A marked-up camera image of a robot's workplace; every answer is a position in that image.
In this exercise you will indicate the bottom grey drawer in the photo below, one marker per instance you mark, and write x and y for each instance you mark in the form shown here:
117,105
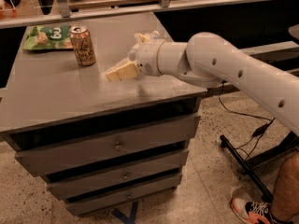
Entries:
127,194

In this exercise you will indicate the middle grey drawer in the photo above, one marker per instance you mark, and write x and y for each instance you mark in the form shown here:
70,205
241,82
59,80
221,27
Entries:
154,165

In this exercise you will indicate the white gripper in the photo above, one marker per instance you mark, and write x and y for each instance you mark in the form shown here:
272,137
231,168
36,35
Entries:
147,57

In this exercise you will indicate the metal railing frame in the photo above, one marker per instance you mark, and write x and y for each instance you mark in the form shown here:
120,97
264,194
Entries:
29,12

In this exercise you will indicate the clear plastic water bottle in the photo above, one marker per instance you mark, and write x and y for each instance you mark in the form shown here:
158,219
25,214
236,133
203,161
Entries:
153,34

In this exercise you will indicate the person's bare leg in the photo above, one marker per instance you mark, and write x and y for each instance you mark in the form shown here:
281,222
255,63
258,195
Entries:
285,203

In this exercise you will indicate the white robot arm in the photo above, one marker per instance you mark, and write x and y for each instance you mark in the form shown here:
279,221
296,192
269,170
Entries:
205,61

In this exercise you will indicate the top grey drawer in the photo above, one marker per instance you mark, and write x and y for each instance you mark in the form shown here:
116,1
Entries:
57,158

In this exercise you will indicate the black metal stand base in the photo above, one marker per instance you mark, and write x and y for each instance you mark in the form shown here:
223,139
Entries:
288,144

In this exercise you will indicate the grey drawer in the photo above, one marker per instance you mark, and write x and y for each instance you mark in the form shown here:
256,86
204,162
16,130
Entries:
154,165
127,194
57,158

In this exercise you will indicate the grey drawer cabinet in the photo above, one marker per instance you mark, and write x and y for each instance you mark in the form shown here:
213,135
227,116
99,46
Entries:
51,100

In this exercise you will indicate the orange black sneaker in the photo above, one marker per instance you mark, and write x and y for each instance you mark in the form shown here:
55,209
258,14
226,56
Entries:
251,212

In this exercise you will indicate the orange soda can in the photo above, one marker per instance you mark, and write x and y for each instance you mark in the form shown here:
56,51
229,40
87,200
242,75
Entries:
82,45

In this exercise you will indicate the green chip bag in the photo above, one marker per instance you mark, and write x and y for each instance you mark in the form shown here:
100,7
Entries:
48,38

